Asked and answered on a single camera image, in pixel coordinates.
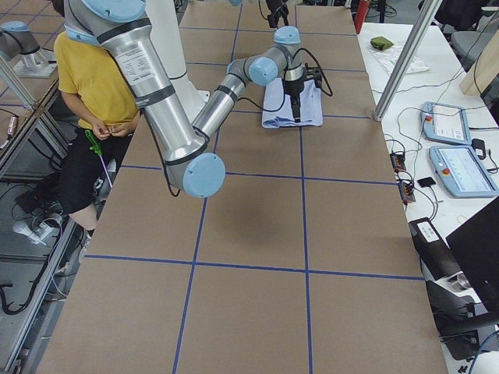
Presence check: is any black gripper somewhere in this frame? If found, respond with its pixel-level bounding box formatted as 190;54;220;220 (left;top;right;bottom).
285;79;304;123
265;0;289;28

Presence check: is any light blue striped shirt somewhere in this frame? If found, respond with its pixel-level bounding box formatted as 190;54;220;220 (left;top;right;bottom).
261;76;324;129

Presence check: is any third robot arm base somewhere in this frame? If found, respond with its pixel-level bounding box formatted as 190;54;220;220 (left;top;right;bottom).
1;21;57;79

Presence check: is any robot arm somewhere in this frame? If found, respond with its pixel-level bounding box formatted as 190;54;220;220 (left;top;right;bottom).
64;1;305;198

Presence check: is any clear plastic bag MINI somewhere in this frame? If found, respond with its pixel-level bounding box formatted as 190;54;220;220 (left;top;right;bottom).
372;45;431;74

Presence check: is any green fabric pouch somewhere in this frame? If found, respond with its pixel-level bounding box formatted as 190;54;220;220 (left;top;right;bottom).
370;36;394;51

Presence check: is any orange black circuit board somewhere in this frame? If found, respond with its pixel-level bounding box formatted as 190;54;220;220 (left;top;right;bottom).
390;153;407;173

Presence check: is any far teach pendant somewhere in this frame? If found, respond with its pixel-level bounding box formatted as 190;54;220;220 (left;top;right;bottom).
421;101;472;146

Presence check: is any teach pendant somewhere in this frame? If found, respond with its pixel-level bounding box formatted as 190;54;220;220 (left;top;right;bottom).
421;101;472;146
428;145;498;198

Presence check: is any near teach pendant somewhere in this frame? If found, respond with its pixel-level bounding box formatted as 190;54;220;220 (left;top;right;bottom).
428;145;498;198

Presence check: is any person in yellow shirt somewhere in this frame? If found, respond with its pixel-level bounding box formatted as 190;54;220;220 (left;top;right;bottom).
54;31;140;237

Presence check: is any black device with label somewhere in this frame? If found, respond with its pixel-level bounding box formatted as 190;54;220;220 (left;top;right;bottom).
409;217;462;280

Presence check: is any black monitor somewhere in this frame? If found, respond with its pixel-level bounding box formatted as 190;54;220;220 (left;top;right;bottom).
447;199;498;311

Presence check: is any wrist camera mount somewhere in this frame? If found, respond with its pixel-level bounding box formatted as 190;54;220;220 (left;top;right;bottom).
304;64;323;89

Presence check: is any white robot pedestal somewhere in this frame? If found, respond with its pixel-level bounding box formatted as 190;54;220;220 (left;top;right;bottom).
146;0;210;111

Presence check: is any aluminium frame post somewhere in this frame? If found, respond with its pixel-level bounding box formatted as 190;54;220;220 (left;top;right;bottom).
373;0;442;122

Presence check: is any green handled tool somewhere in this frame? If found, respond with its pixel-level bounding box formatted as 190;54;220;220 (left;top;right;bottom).
85;129;102;157

